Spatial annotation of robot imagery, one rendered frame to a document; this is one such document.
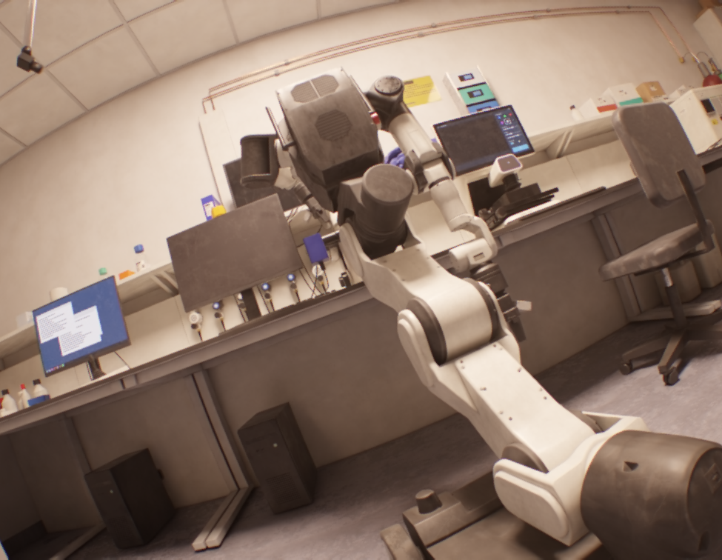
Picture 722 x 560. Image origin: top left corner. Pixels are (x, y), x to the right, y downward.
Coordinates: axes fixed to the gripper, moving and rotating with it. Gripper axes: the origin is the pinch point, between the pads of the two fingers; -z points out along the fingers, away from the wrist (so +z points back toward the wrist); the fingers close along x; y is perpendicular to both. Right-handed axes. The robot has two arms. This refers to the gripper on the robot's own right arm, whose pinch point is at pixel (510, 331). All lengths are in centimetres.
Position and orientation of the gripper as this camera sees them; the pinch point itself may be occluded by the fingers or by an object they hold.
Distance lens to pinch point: 112.1
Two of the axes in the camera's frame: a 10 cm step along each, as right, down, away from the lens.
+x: 0.0, 1.7, 9.9
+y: -9.1, 4.0, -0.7
